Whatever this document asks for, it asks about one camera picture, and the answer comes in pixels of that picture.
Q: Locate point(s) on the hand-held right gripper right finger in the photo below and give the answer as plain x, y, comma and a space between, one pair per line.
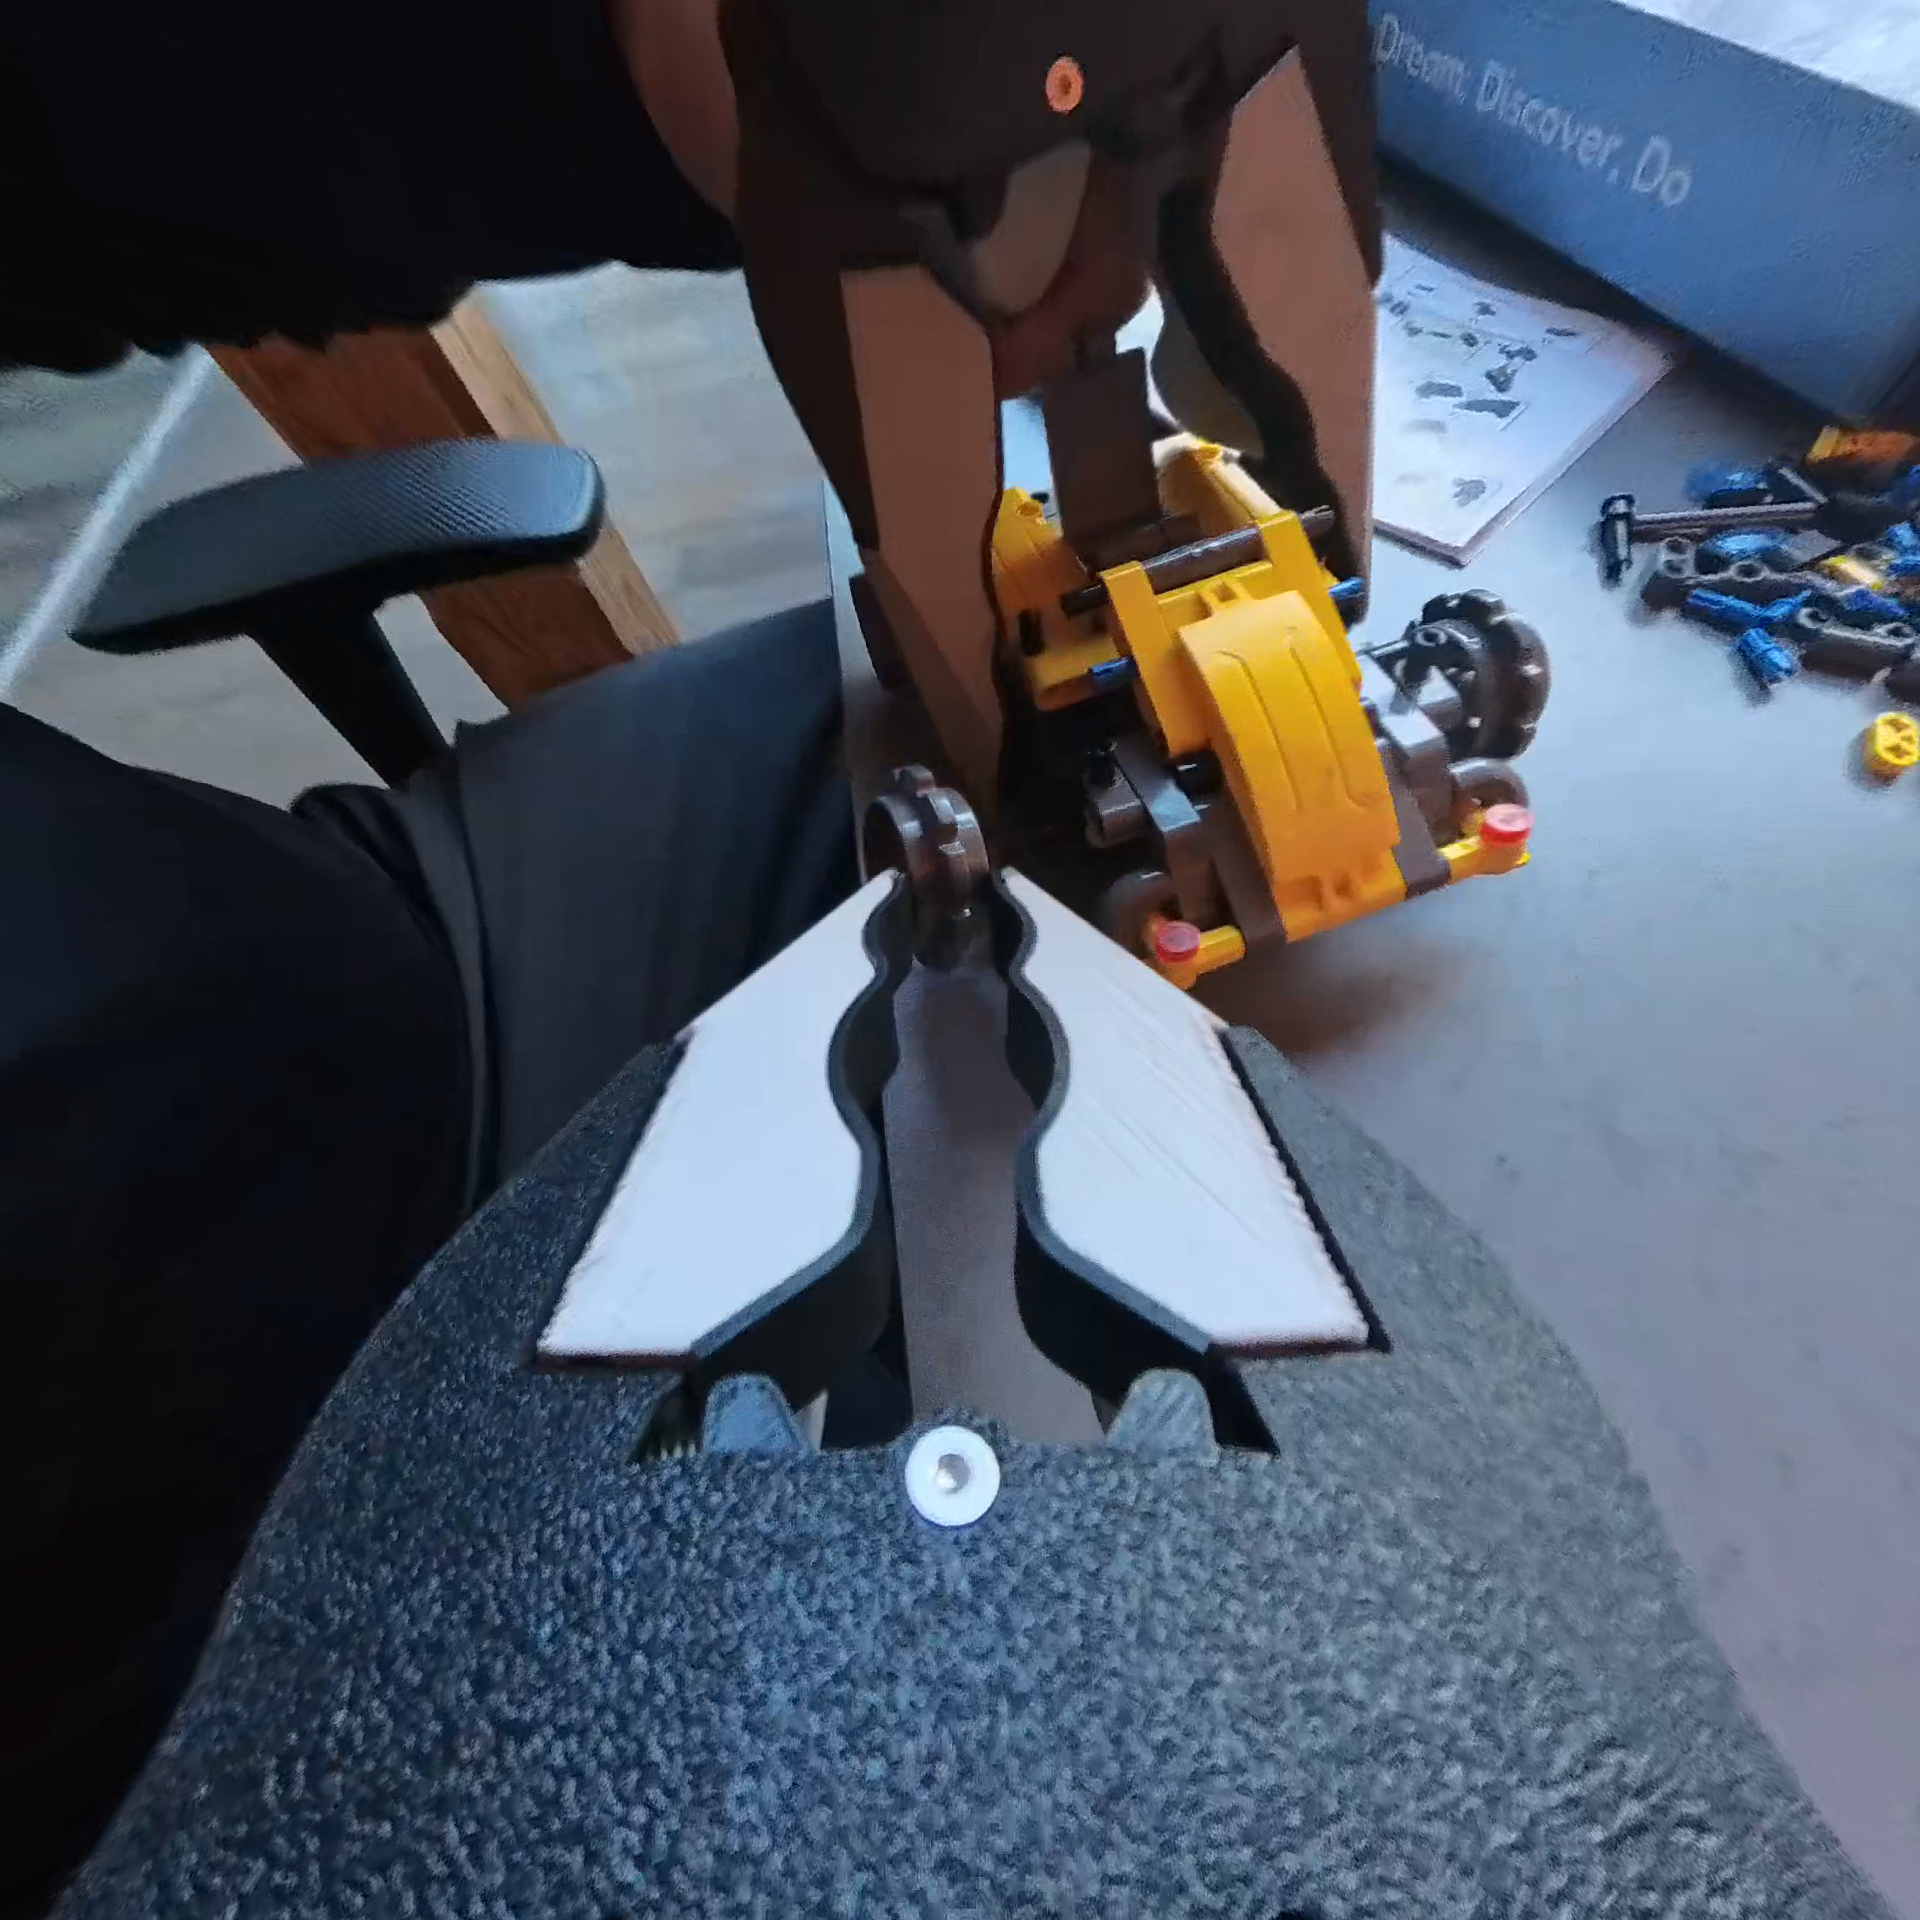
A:
1172, 1171

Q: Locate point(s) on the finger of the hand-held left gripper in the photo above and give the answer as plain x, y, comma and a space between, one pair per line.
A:
932, 495
1300, 300

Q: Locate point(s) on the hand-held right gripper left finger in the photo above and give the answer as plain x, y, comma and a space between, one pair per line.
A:
735, 1185

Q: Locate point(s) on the grey toy wheel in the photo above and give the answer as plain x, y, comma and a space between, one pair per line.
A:
932, 855

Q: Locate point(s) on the yellow toy brick car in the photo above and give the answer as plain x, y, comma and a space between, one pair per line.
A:
1276, 721

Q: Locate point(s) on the person's left hand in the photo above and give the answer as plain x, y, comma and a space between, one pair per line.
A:
683, 89

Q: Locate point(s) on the white instruction booklet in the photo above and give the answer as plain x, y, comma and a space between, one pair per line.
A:
1501, 390

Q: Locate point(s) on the blue cardboard box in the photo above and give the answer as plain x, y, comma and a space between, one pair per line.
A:
1725, 224

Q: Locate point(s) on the brown wooden table leg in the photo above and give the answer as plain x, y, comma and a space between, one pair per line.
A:
452, 451

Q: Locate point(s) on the person's black top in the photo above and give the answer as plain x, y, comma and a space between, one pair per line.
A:
181, 1200

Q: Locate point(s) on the pile of dark brick pieces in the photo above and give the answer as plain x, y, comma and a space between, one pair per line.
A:
1799, 599

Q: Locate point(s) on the small yellow connector piece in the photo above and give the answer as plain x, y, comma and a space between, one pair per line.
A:
1886, 746

